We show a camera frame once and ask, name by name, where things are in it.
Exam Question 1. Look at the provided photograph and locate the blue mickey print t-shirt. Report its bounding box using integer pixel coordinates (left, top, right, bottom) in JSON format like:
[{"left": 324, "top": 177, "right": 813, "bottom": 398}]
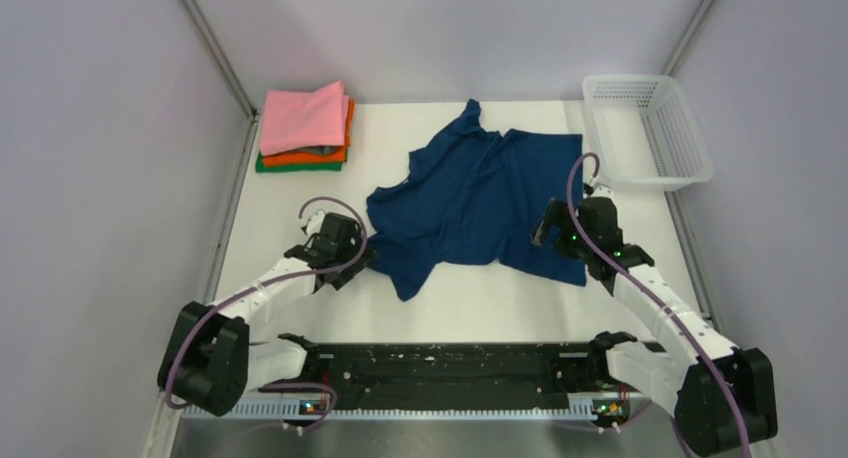
[{"left": 366, "top": 99, "right": 587, "bottom": 301}]

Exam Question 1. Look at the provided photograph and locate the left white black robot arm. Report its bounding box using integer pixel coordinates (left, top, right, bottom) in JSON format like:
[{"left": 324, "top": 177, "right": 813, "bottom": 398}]
[{"left": 157, "top": 211, "right": 376, "bottom": 417}]

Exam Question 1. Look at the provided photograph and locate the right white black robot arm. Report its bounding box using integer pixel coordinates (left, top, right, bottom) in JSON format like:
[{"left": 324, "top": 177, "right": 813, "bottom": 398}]
[{"left": 531, "top": 193, "right": 779, "bottom": 457}]

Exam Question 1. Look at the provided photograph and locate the orange folded t-shirt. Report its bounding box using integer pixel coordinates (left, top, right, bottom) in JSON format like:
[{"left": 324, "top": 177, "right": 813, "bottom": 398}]
[{"left": 256, "top": 97, "right": 356, "bottom": 170}]

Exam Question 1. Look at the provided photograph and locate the grey folded t-shirt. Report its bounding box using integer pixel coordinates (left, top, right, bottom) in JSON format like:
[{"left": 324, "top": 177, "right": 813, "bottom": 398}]
[{"left": 300, "top": 146, "right": 345, "bottom": 156}]

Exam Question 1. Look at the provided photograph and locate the green folded t-shirt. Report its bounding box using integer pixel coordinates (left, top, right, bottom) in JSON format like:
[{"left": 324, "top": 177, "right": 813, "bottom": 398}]
[{"left": 254, "top": 154, "right": 344, "bottom": 173}]

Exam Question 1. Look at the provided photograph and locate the white plastic basket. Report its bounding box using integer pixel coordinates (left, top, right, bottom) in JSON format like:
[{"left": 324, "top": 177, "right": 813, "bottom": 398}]
[{"left": 582, "top": 74, "right": 714, "bottom": 192}]

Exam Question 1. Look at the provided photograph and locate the pink folded t-shirt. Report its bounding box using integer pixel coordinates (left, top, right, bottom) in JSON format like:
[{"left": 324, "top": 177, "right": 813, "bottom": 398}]
[{"left": 259, "top": 81, "right": 349, "bottom": 156}]

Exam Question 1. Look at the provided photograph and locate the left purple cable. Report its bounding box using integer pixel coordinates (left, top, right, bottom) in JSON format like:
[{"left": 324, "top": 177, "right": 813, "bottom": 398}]
[{"left": 162, "top": 197, "right": 370, "bottom": 436}]

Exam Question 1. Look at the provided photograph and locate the purple cable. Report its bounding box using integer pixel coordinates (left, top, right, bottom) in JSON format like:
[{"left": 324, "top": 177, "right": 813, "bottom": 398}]
[
  {"left": 566, "top": 153, "right": 753, "bottom": 458},
  {"left": 162, "top": 197, "right": 370, "bottom": 436}
]

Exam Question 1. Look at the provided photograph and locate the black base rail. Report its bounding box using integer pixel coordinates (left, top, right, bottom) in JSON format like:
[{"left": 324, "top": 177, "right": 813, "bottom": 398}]
[{"left": 291, "top": 343, "right": 646, "bottom": 420}]

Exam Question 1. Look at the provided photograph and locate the white slotted cable duct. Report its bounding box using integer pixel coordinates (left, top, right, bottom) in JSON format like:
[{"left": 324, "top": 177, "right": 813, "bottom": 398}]
[{"left": 224, "top": 397, "right": 597, "bottom": 421}]

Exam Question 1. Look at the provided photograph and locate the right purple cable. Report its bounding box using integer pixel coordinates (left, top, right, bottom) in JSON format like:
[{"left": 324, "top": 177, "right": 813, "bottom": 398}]
[{"left": 566, "top": 153, "right": 753, "bottom": 458}]

